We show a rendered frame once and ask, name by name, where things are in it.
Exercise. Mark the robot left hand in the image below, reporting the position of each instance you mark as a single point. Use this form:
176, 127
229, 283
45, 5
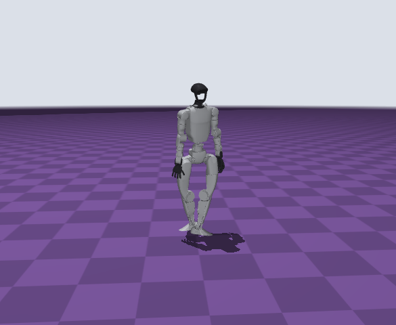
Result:
220, 162

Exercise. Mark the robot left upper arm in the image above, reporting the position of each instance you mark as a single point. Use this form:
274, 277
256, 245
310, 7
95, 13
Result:
214, 122

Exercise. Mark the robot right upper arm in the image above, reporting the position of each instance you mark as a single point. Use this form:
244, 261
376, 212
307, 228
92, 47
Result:
182, 116

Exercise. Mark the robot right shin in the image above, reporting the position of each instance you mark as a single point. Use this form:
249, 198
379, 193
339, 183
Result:
189, 208

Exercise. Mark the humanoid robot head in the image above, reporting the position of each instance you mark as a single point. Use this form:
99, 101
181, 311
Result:
197, 89

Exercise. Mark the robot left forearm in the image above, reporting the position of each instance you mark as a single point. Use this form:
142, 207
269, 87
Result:
218, 147

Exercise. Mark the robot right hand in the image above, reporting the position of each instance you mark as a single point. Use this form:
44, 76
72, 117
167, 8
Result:
177, 169

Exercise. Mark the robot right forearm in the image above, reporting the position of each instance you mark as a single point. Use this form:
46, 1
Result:
179, 150

